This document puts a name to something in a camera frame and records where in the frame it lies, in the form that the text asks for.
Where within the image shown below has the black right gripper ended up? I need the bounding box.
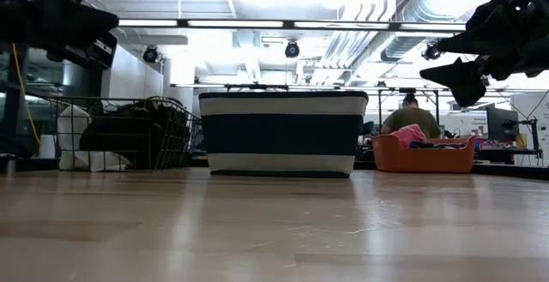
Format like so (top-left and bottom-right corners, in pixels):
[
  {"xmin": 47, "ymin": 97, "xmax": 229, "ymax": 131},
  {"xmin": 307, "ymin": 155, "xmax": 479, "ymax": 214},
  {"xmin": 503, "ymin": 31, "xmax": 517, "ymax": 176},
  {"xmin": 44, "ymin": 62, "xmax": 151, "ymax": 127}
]
[{"xmin": 419, "ymin": 0, "xmax": 549, "ymax": 107}]

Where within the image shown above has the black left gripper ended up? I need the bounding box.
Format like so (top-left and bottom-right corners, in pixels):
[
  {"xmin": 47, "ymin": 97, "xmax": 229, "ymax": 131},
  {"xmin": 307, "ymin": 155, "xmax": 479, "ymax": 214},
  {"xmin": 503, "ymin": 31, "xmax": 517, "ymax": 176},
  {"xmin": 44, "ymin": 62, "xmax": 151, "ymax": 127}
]
[{"xmin": 0, "ymin": 0, "xmax": 120, "ymax": 69}]

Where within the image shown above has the navy blue cloth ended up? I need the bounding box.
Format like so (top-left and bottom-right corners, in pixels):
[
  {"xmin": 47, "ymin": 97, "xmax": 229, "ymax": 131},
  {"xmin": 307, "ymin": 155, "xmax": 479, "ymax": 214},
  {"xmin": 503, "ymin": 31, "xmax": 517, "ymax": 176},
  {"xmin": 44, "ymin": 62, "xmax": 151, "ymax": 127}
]
[{"xmin": 407, "ymin": 140, "xmax": 468, "ymax": 150}]

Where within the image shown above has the bright pink sock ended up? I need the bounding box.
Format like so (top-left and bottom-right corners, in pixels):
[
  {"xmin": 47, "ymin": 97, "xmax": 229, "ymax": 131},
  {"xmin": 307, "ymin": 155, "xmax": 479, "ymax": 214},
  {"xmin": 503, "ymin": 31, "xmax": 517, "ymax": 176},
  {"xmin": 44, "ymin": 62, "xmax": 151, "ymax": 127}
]
[{"xmin": 389, "ymin": 123, "xmax": 428, "ymax": 149}]

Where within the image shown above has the white cloth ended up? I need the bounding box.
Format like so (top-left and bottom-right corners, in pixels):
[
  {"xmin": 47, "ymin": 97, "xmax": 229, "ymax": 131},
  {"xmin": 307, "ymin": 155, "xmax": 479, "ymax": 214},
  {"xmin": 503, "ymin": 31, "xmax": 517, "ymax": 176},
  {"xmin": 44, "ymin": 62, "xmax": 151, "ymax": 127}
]
[{"xmin": 57, "ymin": 104, "xmax": 130, "ymax": 172}]

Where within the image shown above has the black ceiling lamp cluster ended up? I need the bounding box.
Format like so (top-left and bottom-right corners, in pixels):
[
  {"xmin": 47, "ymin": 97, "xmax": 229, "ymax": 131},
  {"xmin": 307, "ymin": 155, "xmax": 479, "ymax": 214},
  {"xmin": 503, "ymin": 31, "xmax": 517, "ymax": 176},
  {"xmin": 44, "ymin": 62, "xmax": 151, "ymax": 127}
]
[{"xmin": 421, "ymin": 41, "xmax": 443, "ymax": 62}]

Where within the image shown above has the black round ceiling lamp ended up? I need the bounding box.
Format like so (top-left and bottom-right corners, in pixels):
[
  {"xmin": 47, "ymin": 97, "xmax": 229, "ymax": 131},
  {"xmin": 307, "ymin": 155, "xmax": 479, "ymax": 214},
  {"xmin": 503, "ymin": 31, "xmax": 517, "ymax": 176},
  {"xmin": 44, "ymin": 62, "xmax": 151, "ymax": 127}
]
[
  {"xmin": 142, "ymin": 45, "xmax": 160, "ymax": 64},
  {"xmin": 284, "ymin": 40, "xmax": 301, "ymax": 59}
]

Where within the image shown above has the black computer monitor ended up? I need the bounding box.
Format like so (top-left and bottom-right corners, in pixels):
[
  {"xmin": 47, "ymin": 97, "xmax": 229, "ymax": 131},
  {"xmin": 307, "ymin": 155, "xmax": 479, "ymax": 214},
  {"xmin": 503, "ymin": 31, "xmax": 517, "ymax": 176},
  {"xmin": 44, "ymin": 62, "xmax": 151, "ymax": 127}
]
[{"xmin": 486, "ymin": 105, "xmax": 520, "ymax": 142}]

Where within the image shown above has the person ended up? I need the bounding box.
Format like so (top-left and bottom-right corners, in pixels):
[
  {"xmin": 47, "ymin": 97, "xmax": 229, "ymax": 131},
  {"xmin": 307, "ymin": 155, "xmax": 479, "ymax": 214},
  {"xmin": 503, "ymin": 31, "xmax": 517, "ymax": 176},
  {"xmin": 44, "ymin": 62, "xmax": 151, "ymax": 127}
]
[{"xmin": 381, "ymin": 93, "xmax": 443, "ymax": 140}]

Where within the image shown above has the red small basket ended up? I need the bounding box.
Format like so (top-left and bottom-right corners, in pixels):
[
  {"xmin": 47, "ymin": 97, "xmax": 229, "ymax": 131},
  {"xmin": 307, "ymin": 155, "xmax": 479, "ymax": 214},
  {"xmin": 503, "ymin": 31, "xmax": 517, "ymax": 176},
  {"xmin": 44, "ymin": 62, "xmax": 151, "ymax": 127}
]
[{"xmin": 371, "ymin": 134, "xmax": 478, "ymax": 175}]

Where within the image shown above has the LED light bar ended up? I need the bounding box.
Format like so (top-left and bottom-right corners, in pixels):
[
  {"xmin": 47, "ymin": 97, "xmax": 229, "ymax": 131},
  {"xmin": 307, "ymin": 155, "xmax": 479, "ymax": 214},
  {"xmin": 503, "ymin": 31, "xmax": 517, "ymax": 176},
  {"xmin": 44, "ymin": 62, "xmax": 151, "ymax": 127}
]
[{"xmin": 118, "ymin": 18, "xmax": 468, "ymax": 33}]

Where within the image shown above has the navy white-striped fabric bin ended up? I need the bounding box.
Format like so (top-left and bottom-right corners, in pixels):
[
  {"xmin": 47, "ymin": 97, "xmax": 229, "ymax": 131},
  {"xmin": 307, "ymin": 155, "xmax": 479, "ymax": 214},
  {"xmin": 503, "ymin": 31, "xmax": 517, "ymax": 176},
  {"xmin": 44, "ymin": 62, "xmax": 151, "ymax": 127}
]
[{"xmin": 197, "ymin": 90, "xmax": 370, "ymax": 179}]

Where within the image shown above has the metal wire basket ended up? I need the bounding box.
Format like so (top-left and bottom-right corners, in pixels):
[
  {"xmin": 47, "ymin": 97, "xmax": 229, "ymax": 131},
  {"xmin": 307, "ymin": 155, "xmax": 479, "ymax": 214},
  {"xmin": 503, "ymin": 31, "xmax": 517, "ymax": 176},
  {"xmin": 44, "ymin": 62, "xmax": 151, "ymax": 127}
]
[{"xmin": 40, "ymin": 96, "xmax": 202, "ymax": 172}]

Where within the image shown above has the yellow cable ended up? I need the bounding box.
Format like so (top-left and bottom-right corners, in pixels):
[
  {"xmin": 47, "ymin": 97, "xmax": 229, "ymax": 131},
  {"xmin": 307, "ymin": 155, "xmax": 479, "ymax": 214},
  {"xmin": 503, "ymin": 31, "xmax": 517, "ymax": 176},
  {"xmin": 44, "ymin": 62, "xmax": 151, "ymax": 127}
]
[{"xmin": 11, "ymin": 44, "xmax": 43, "ymax": 154}]

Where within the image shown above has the black workstation frame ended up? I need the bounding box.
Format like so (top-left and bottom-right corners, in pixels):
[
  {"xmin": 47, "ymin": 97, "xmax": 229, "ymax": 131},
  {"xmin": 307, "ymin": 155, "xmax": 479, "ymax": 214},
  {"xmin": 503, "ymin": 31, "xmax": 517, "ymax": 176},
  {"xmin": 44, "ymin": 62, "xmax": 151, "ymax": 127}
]
[{"xmin": 376, "ymin": 87, "xmax": 442, "ymax": 129}]

